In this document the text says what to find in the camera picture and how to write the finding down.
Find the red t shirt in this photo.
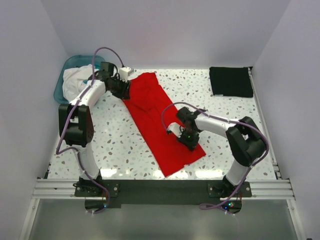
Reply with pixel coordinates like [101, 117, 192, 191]
[123, 72, 206, 177]

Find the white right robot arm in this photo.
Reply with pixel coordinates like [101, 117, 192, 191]
[168, 107, 269, 187]

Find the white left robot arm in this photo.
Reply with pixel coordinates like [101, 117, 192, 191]
[55, 62, 134, 181]

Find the white crumpled t shirt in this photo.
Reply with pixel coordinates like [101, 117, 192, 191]
[62, 64, 92, 102]

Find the teal plastic laundry basket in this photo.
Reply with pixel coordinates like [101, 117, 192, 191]
[53, 55, 93, 104]

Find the black folded t shirt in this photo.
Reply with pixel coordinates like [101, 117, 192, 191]
[209, 66, 254, 98]

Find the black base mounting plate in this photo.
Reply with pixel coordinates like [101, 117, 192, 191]
[73, 179, 253, 213]

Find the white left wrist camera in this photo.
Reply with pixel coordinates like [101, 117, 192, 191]
[118, 66, 134, 82]

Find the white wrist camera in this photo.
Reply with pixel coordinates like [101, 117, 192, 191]
[118, 66, 134, 82]
[166, 122, 182, 138]

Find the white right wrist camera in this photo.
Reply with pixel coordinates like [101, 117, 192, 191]
[166, 122, 182, 138]

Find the aluminium front frame rail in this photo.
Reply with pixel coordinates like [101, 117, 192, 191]
[32, 179, 295, 200]

